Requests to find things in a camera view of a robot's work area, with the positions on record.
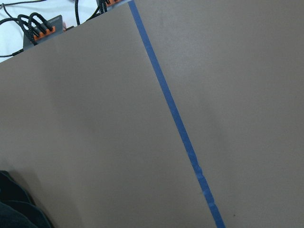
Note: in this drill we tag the black printed t-shirt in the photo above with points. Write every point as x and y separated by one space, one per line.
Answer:
17 207

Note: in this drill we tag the far orange USB hub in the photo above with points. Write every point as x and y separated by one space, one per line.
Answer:
111 3

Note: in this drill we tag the orange usb hub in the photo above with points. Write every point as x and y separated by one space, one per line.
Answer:
111 3
42 29

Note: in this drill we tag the near orange USB hub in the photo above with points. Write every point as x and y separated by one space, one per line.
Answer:
42 29

